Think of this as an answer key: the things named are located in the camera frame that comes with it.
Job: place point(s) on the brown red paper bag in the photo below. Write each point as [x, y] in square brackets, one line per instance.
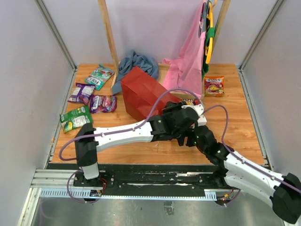
[140, 92]

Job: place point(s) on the yellow M&M's packet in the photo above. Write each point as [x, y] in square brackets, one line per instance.
[189, 101]

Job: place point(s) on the purple Fox's berries bag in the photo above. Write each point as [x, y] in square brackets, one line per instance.
[103, 104]

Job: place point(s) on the green Fox's candy bag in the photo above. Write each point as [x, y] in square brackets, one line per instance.
[99, 77]

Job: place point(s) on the orange Fox's fruits bag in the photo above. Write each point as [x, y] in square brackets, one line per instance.
[214, 86]

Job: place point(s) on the purple snack packet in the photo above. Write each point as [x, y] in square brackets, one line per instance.
[82, 93]

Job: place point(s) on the green snack packet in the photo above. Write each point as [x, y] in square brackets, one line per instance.
[75, 118]

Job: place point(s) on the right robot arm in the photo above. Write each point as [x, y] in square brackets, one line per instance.
[281, 192]

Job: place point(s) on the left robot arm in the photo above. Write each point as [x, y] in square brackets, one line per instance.
[177, 121]

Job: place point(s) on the pink shirt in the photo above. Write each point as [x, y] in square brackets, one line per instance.
[186, 71]

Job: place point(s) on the blue crumpled cloth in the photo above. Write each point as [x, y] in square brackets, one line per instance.
[144, 62]

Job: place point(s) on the green hanger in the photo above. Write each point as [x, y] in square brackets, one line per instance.
[209, 34]

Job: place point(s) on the grey hanger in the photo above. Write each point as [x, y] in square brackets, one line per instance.
[202, 21]

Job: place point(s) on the yellow hanger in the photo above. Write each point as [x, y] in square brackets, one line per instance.
[209, 24]

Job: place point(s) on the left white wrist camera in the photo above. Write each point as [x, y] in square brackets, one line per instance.
[199, 109]

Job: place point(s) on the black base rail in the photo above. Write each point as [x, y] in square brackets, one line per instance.
[155, 182]

